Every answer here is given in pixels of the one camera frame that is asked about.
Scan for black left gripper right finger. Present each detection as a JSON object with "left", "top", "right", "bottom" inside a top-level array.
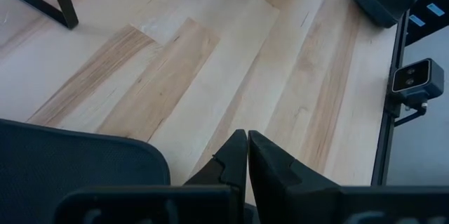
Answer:
[{"left": 248, "top": 130, "right": 343, "bottom": 224}]

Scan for black table-level camera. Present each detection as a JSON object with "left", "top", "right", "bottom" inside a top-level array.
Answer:
[{"left": 387, "top": 58, "right": 445, "bottom": 127}]

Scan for wooden shelf black metal frame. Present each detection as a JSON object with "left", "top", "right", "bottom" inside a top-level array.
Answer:
[{"left": 0, "top": 0, "right": 79, "bottom": 30}]

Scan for black bar with blue labels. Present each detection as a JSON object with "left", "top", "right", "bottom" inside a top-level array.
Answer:
[{"left": 405, "top": 0, "right": 449, "bottom": 46}]

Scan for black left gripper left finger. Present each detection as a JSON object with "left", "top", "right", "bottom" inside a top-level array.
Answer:
[{"left": 184, "top": 129, "right": 249, "bottom": 214}]

